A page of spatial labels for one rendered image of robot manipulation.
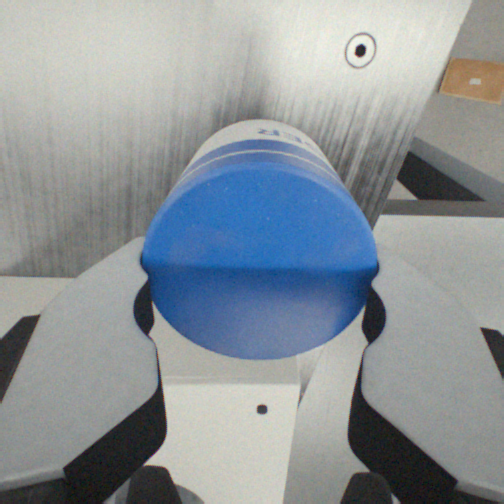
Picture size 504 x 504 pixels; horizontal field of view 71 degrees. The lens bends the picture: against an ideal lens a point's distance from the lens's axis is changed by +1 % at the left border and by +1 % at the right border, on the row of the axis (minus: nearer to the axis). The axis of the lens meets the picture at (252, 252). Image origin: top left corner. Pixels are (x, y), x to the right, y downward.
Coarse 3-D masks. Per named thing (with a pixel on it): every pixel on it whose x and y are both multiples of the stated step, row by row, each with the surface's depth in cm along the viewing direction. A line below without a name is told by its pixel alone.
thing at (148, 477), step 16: (144, 480) 5; (160, 480) 5; (352, 480) 5; (368, 480) 5; (384, 480) 5; (128, 496) 5; (144, 496) 5; (160, 496) 5; (176, 496) 5; (352, 496) 5; (368, 496) 5; (384, 496) 5
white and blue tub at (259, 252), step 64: (256, 128) 13; (192, 192) 9; (256, 192) 9; (320, 192) 9; (192, 256) 10; (256, 256) 10; (320, 256) 10; (192, 320) 11; (256, 320) 11; (320, 320) 11
